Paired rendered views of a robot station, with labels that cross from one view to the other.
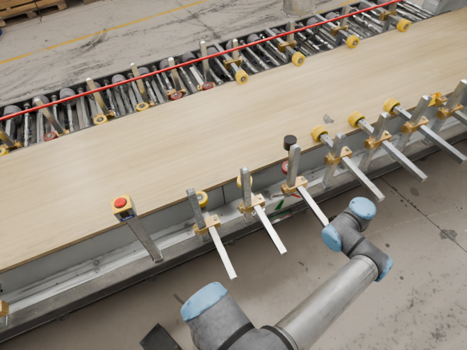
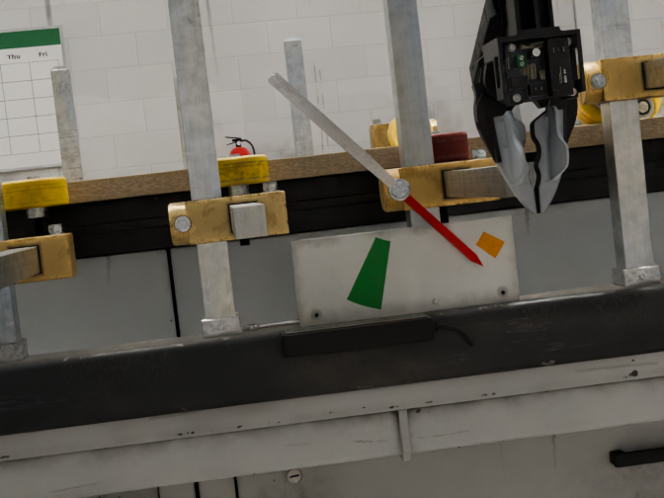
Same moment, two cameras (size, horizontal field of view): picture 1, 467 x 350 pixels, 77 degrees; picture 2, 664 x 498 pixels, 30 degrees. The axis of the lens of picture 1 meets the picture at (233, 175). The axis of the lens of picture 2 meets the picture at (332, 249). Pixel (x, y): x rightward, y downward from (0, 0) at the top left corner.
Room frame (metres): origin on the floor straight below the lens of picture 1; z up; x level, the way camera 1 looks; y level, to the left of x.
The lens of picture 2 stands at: (-0.57, -0.52, 0.86)
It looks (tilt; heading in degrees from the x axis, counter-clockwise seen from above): 3 degrees down; 14
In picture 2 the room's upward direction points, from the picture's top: 6 degrees counter-clockwise
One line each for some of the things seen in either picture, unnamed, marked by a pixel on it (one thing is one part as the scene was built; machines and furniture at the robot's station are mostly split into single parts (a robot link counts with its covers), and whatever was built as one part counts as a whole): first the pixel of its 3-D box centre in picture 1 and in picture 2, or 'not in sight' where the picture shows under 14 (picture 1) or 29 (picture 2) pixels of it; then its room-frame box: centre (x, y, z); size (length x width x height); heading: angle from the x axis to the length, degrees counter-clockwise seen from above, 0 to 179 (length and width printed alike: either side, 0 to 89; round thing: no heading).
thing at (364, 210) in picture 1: (358, 214); not in sight; (0.52, -0.45, 1.14); 0.10 x 0.09 x 0.12; 124
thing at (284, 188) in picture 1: (293, 185); (438, 185); (0.88, -0.31, 0.85); 0.13 x 0.06 x 0.05; 109
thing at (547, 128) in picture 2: not in sight; (554, 158); (0.52, -0.47, 0.86); 0.06 x 0.03 x 0.09; 18
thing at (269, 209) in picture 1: (285, 202); (406, 271); (0.84, -0.27, 0.75); 0.26 x 0.01 x 0.10; 109
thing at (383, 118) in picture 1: (371, 147); not in sight; (1.03, -0.76, 0.90); 0.03 x 0.03 x 0.48; 19
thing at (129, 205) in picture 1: (124, 208); not in sight; (0.63, 0.43, 1.18); 0.07 x 0.07 x 0.08; 19
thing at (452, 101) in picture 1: (443, 116); not in sight; (1.19, -1.24, 0.92); 0.03 x 0.03 x 0.48; 19
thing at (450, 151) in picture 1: (424, 130); not in sight; (1.07, -1.05, 0.95); 0.50 x 0.04 x 0.04; 19
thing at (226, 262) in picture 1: (215, 238); (17, 265); (0.65, 0.12, 0.81); 0.43 x 0.03 x 0.04; 19
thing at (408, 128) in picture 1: (413, 125); not in sight; (1.12, -1.02, 0.95); 0.13 x 0.06 x 0.05; 109
